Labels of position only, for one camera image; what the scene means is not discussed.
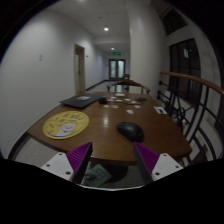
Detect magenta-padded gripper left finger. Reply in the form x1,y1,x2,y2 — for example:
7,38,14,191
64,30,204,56
40,141,94,185

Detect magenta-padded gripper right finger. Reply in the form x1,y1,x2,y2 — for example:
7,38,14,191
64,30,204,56
133,141,185,185

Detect black computer mouse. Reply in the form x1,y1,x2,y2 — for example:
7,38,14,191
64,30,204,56
116,121,145,144

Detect round yellow printed mouse pad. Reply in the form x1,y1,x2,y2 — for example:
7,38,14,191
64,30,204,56
42,110,90,140

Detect white card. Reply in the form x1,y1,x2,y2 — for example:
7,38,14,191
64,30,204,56
153,105,169,115

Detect flat black folder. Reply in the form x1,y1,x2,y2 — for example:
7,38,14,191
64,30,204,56
59,93,105,110

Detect side doorway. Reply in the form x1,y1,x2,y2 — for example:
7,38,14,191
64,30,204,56
73,43,87,95

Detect wooden-topped black metal railing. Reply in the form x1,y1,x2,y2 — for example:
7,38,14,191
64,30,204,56
156,70,224,161

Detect glass double door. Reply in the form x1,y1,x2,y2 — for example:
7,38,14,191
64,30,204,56
108,58,127,81

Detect large dark window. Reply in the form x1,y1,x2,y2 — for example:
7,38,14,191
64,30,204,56
168,38,202,108

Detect ceiling lights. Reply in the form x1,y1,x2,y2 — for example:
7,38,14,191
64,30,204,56
103,26,116,52

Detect small dark upper window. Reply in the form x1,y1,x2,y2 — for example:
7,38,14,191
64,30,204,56
161,6,188,36

